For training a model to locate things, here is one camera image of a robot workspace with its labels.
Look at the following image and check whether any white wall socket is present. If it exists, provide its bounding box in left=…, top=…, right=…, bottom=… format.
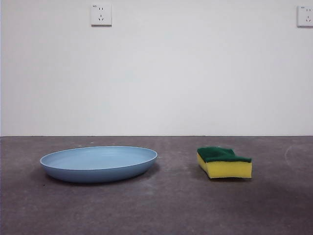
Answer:
left=90, top=3, right=113, bottom=27
left=297, top=5, right=313, bottom=28

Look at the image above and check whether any yellow sponge with green scourer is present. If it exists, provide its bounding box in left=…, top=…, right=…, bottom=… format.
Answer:
left=196, top=146, right=253, bottom=180

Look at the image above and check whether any light blue round plate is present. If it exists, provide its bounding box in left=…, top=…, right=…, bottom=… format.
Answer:
left=39, top=145, right=158, bottom=184

